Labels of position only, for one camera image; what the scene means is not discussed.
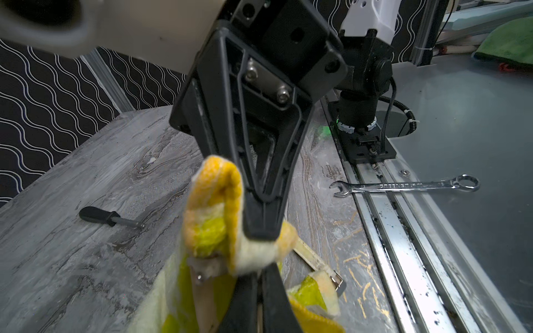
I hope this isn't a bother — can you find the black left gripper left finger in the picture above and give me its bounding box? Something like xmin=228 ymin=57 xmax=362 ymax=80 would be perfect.
xmin=217 ymin=273 xmax=258 ymax=333

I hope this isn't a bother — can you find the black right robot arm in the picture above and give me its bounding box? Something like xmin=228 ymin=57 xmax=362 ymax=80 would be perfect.
xmin=169 ymin=1 xmax=400 ymax=241

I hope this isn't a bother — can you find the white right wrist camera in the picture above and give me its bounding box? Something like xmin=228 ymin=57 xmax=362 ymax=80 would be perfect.
xmin=1 ymin=0 xmax=224 ymax=73

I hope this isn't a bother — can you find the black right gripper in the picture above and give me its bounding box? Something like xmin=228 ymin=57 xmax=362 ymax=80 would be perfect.
xmin=169 ymin=1 xmax=347 ymax=241

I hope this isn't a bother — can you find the yellow green white towel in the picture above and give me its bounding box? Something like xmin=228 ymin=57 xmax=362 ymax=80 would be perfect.
xmin=128 ymin=155 xmax=344 ymax=332

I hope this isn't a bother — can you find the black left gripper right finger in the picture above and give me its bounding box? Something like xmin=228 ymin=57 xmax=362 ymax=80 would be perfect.
xmin=261 ymin=263 xmax=303 ymax=333

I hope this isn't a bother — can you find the green cloth on desk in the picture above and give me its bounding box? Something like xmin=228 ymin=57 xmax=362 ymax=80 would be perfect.
xmin=472 ymin=17 xmax=532 ymax=72

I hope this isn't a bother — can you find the silver combination wrench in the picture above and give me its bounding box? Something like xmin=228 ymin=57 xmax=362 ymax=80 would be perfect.
xmin=330 ymin=174 xmax=480 ymax=198

